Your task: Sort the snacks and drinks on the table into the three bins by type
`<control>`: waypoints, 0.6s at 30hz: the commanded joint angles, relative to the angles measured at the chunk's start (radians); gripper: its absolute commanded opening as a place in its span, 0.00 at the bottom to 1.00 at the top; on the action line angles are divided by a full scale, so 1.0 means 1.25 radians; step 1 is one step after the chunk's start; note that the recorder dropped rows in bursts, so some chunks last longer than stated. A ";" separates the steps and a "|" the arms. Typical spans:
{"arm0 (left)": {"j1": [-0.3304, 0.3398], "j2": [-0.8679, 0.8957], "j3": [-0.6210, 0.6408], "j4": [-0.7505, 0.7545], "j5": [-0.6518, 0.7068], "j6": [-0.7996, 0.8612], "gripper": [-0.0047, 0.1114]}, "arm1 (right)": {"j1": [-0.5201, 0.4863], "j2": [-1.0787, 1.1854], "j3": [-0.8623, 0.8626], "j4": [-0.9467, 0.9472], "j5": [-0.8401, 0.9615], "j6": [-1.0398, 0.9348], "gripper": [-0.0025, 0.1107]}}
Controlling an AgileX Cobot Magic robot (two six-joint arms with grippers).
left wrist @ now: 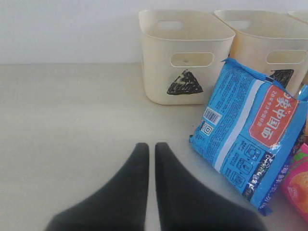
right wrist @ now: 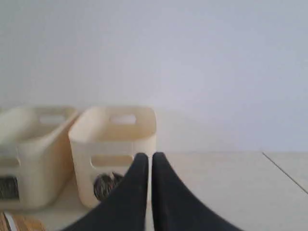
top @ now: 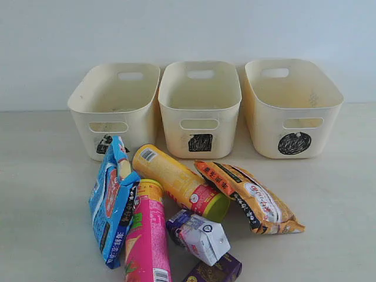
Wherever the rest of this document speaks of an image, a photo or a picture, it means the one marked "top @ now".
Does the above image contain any yellow chips can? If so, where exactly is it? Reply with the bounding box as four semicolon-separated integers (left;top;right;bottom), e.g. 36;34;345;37
132;144;230;223

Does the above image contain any blue instant noodle packet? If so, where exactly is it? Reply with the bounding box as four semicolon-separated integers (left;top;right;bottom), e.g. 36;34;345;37
89;136;140;269

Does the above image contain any white purple milk carton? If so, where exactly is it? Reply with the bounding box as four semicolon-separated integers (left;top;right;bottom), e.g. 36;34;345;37
166;209;230;266

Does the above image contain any orange instant noodle packet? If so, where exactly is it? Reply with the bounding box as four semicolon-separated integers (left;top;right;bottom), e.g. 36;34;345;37
194;160;306;234

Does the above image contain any pink chips can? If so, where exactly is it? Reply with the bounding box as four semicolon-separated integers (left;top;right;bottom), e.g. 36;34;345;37
125;179;173;282

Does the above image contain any cream bin square mark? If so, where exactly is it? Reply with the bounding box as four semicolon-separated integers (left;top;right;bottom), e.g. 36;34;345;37
158;61;242;159

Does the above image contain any cream bin triangle mark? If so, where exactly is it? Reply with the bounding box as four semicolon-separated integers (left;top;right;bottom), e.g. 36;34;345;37
68;63;161;161

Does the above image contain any cream bin circle mark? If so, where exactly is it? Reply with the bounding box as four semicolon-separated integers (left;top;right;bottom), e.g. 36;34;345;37
243;59;344;159

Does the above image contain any purple carton box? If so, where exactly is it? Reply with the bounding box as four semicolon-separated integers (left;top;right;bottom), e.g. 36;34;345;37
182;253;242;282

